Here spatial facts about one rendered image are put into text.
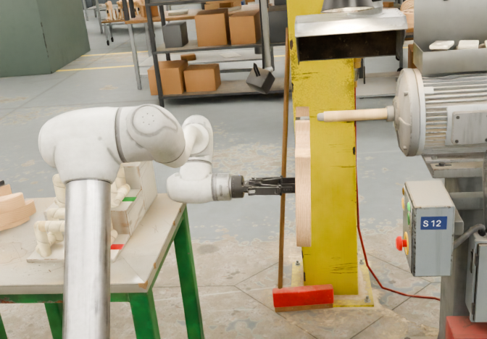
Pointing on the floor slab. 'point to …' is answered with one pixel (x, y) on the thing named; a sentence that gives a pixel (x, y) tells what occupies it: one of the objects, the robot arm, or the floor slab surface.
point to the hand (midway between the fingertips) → (294, 185)
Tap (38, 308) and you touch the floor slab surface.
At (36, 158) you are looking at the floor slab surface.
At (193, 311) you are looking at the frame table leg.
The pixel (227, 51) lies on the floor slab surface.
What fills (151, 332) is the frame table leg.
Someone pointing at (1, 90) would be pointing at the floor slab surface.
